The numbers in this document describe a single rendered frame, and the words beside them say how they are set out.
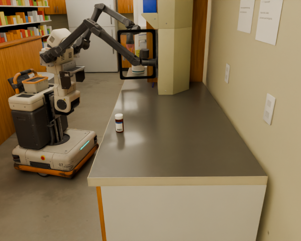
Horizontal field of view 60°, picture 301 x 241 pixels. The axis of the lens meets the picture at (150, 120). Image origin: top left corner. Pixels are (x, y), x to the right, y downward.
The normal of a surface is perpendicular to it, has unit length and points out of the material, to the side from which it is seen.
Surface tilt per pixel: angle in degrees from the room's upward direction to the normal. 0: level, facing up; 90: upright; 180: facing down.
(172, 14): 90
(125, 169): 0
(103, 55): 90
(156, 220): 90
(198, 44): 90
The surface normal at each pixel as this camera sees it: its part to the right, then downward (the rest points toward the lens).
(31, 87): -0.25, 0.42
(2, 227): -0.01, -0.92
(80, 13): 0.00, 0.39
